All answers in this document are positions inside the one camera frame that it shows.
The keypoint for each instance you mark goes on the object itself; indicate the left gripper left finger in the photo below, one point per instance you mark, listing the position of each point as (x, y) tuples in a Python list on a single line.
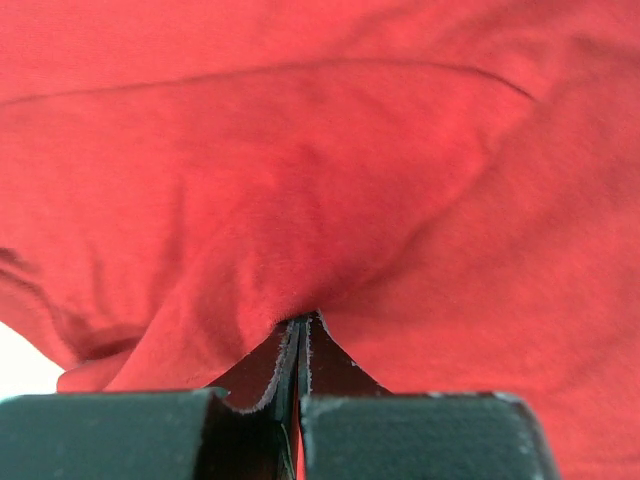
[(239, 427)]

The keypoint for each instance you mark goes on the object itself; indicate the dark red t shirt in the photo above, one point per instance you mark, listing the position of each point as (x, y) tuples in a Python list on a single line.
[(454, 184)]

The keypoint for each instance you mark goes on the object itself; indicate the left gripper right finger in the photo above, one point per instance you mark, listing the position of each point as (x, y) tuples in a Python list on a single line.
[(354, 428)]

